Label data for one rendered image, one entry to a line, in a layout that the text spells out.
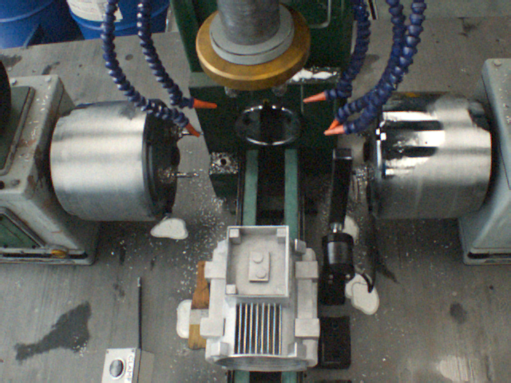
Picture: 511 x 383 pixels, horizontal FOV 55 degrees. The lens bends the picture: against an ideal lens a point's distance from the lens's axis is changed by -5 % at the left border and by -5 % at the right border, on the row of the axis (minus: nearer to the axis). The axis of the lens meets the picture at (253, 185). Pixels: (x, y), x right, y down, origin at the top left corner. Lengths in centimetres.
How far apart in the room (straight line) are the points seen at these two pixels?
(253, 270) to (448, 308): 51
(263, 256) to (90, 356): 54
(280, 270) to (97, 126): 44
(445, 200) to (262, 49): 43
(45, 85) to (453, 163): 81
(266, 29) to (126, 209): 45
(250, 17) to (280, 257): 38
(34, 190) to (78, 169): 10
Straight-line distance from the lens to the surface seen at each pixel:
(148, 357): 90
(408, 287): 118
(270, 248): 85
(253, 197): 112
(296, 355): 82
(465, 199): 97
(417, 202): 95
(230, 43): 78
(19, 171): 102
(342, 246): 93
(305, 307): 87
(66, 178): 101
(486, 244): 114
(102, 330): 122
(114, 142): 97
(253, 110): 104
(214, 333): 86
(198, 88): 102
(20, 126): 107
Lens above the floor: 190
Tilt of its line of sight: 60 degrees down
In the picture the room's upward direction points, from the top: 11 degrees counter-clockwise
